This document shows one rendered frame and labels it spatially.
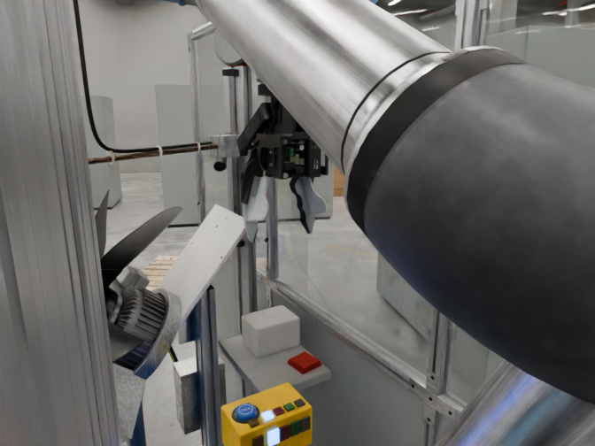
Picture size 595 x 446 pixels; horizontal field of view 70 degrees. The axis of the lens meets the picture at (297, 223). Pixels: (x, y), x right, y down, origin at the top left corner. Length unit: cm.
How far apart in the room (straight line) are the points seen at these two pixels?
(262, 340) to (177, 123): 522
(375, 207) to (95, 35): 1335
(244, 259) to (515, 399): 137
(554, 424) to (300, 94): 24
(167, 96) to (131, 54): 690
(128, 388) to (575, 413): 101
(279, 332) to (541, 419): 121
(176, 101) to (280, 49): 620
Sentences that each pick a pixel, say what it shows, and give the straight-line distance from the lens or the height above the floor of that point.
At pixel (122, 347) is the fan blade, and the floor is 121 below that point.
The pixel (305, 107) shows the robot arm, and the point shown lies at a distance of 22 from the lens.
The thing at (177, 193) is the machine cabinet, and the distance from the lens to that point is 654.
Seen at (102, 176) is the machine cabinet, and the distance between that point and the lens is 822.
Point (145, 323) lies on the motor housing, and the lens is 117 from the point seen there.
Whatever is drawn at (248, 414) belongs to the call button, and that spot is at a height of 108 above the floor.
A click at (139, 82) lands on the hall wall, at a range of 1320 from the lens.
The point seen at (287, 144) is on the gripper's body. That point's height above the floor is 161.
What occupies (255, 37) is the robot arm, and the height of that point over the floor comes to 169.
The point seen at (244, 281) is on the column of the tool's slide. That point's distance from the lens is 166.
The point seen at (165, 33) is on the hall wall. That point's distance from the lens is 1327.
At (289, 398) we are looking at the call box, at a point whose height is 107.
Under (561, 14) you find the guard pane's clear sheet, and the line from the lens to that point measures 88.
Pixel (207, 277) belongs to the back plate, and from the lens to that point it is 119.
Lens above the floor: 164
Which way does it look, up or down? 14 degrees down
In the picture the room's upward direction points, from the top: straight up
